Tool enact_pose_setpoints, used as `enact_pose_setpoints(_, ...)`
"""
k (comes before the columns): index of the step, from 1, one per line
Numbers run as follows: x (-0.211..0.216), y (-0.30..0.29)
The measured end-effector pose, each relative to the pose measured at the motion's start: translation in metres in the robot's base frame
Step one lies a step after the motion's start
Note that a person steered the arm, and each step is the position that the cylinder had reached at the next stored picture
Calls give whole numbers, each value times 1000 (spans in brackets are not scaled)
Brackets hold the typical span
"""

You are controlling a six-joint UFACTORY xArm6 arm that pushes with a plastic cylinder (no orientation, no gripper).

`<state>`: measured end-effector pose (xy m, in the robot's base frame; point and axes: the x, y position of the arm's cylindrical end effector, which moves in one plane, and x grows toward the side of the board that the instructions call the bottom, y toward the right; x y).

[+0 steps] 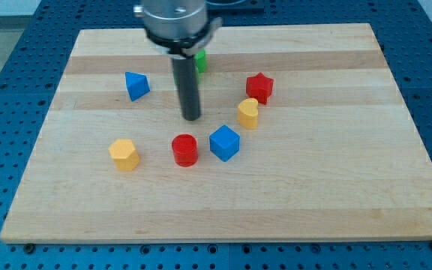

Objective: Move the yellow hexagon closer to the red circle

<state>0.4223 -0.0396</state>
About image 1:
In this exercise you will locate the red star block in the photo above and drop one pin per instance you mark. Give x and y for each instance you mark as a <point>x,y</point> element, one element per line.
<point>259,87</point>

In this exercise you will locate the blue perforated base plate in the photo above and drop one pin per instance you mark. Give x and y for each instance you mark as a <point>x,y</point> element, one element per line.
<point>34,68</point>

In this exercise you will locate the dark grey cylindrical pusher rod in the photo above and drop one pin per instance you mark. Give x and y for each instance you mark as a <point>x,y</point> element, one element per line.
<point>186,81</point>

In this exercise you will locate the blue triangle block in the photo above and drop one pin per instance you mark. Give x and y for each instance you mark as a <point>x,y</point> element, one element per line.
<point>137,85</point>

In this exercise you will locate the yellow hexagon block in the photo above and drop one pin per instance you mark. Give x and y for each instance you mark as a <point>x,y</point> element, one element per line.
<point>124,154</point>

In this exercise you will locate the yellow heart block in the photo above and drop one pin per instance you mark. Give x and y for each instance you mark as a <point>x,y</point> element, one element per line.
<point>248,113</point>

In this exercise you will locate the blue cube block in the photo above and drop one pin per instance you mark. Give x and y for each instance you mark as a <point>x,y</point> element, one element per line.
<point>224,143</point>

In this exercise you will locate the wooden board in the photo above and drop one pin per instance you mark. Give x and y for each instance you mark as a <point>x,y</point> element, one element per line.
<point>336,156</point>

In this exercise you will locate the red cylinder block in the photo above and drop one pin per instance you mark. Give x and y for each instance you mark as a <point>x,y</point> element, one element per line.
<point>184,149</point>

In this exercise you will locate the green block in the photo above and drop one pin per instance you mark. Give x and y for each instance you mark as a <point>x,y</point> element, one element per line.
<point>201,62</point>

